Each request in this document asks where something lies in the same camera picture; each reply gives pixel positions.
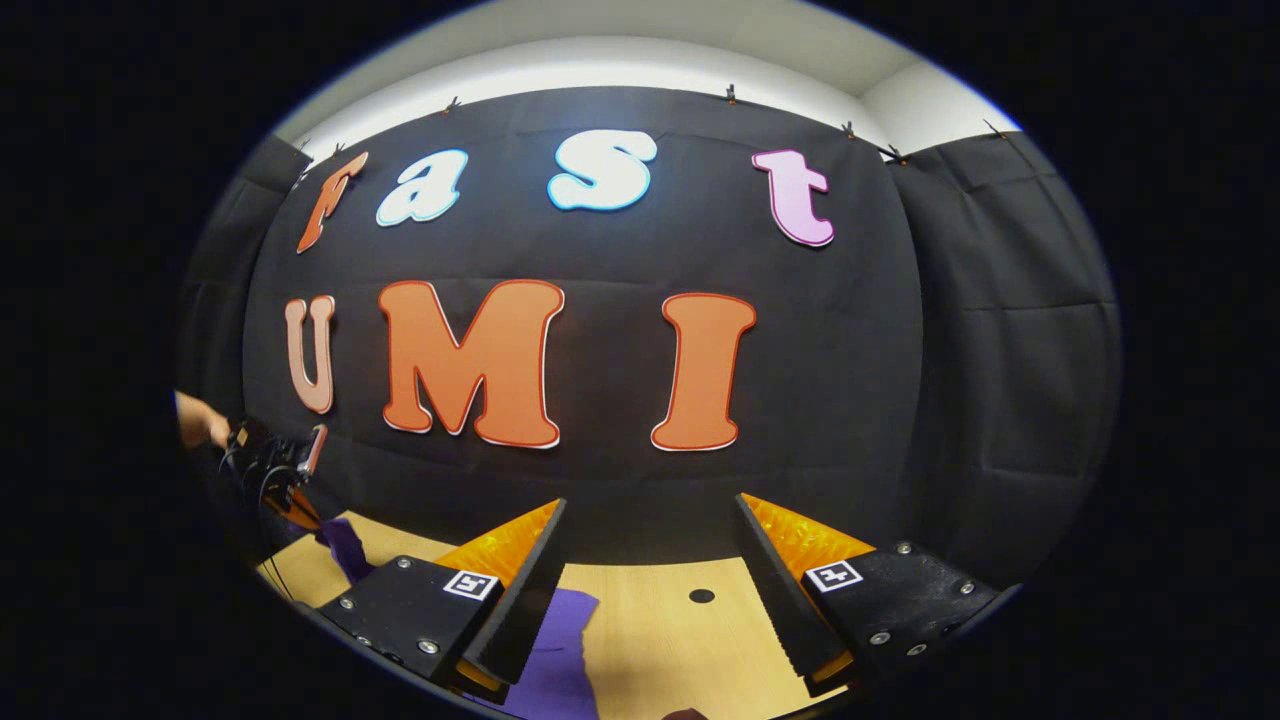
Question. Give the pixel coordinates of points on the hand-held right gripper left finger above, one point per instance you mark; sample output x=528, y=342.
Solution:
x=530, y=590

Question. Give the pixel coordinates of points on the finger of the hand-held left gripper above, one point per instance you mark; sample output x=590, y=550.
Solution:
x=300, y=512

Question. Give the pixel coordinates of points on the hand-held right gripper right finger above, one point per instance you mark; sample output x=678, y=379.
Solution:
x=775, y=590

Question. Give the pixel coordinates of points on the purple jacket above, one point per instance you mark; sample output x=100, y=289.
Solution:
x=555, y=650

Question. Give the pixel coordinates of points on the black backdrop cloth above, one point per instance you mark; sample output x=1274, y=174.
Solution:
x=620, y=480

